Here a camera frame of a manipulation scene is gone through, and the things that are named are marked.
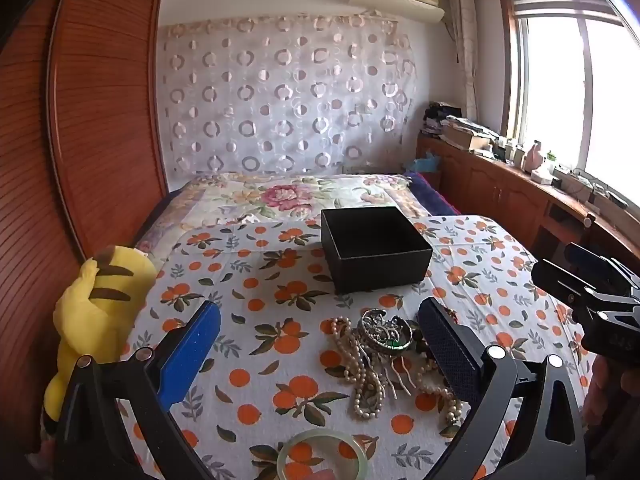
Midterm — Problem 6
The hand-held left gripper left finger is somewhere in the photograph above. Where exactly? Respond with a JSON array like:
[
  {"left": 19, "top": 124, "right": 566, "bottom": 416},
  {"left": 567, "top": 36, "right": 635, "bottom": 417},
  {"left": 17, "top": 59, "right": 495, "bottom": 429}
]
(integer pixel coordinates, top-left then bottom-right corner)
[{"left": 52, "top": 301, "right": 223, "bottom": 480}]

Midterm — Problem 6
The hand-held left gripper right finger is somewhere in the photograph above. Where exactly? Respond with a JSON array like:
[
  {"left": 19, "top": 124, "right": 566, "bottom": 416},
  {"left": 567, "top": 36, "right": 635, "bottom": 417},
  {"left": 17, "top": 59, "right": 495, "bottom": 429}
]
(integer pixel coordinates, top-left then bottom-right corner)
[{"left": 417, "top": 297, "right": 588, "bottom": 480}]

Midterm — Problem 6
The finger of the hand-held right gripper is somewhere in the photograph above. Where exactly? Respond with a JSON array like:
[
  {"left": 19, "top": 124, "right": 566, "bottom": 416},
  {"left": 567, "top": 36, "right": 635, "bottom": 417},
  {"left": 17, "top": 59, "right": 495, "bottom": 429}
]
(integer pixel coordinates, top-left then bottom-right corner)
[
  {"left": 565, "top": 242, "right": 640, "bottom": 292},
  {"left": 531, "top": 259, "right": 640, "bottom": 332}
]

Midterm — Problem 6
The white bead necklace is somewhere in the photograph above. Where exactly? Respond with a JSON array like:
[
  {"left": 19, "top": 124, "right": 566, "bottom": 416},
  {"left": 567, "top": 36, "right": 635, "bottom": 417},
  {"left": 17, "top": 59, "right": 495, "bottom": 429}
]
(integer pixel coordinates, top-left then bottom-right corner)
[{"left": 415, "top": 360, "right": 466, "bottom": 431}]

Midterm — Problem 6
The silver ornate hair comb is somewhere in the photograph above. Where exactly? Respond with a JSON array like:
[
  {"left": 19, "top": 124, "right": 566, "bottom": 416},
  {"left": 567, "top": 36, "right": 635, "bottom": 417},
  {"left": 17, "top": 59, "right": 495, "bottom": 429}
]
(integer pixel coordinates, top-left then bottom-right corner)
[{"left": 357, "top": 308, "right": 426, "bottom": 401}]

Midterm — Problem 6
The cream pearl necklace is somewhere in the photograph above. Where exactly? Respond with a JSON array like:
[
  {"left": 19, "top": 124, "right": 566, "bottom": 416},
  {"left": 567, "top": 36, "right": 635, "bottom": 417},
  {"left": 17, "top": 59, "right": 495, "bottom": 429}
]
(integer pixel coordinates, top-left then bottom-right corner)
[{"left": 330, "top": 316, "right": 388, "bottom": 420}]

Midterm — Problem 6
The black cardboard box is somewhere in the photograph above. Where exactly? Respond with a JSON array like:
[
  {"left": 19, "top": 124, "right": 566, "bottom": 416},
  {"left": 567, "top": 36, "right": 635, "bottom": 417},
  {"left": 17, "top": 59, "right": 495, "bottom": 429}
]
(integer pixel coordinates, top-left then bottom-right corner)
[{"left": 320, "top": 206, "right": 434, "bottom": 295}]

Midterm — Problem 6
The pale green jade bangle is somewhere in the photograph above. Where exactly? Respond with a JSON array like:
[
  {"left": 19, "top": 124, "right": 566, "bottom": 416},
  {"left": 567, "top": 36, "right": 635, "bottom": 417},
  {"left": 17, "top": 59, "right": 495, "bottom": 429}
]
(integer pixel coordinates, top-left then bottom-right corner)
[{"left": 276, "top": 430, "right": 375, "bottom": 480}]

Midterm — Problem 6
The wooden cabinet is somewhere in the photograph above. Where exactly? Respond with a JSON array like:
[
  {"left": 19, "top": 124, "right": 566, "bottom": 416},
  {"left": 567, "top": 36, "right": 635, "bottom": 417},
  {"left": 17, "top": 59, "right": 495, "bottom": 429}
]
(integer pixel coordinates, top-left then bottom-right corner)
[{"left": 415, "top": 135, "right": 640, "bottom": 281}]

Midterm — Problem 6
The yellow striped plush toy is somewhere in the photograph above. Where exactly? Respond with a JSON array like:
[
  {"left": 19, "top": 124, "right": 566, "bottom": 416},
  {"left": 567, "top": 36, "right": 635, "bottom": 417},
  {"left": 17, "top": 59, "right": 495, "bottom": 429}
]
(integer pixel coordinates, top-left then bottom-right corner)
[{"left": 42, "top": 245, "right": 158, "bottom": 436}]

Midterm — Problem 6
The pink white bottle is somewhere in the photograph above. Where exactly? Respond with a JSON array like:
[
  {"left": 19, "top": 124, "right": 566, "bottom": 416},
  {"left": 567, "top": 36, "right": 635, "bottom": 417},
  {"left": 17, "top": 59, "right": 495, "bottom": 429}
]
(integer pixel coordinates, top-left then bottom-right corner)
[{"left": 522, "top": 140, "right": 548, "bottom": 173}]

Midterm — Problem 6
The orange fruit print tablecloth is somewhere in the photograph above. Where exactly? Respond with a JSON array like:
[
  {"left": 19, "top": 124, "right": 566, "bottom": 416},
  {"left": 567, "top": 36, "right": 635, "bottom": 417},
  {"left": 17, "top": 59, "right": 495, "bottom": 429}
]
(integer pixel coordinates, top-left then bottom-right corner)
[{"left": 120, "top": 215, "right": 601, "bottom": 480}]

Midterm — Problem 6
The purple blanket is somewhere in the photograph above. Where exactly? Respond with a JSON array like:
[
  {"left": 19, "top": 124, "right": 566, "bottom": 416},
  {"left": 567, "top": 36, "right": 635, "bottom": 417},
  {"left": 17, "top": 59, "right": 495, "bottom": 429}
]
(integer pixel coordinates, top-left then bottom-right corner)
[{"left": 407, "top": 172, "right": 463, "bottom": 218}]

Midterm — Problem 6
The window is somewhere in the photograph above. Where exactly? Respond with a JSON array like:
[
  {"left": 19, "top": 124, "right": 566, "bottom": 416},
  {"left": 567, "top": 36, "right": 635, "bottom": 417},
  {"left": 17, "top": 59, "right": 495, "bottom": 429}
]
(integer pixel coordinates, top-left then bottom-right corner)
[{"left": 500, "top": 0, "right": 640, "bottom": 201}]

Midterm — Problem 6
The stack of papers and books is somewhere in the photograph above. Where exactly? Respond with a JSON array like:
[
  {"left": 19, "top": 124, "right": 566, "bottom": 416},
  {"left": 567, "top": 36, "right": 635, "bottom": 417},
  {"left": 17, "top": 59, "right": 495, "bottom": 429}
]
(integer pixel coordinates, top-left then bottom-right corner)
[{"left": 422, "top": 101, "right": 501, "bottom": 153}]

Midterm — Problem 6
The floral bedspread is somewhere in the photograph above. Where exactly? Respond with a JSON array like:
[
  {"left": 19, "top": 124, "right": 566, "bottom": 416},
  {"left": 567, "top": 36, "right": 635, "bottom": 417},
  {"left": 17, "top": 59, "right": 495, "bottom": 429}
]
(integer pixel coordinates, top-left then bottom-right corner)
[{"left": 135, "top": 172, "right": 436, "bottom": 261}]

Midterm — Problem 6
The white patterned window curtain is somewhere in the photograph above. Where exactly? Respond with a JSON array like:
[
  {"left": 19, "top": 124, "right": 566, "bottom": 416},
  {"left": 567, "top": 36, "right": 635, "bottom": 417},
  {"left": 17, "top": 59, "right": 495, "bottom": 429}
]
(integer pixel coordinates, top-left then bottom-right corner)
[{"left": 447, "top": 0, "right": 481, "bottom": 121}]

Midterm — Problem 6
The wooden slatted wardrobe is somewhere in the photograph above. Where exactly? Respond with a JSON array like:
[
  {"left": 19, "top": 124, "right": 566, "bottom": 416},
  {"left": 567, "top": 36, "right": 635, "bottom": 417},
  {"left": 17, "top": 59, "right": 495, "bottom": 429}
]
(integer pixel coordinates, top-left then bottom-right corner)
[{"left": 0, "top": 0, "right": 168, "bottom": 456}]

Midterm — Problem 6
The sheer circle pattern curtain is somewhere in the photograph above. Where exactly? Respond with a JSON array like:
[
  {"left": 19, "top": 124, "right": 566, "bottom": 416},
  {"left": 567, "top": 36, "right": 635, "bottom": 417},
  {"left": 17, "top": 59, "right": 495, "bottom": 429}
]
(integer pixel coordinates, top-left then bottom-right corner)
[{"left": 157, "top": 12, "right": 418, "bottom": 186}]

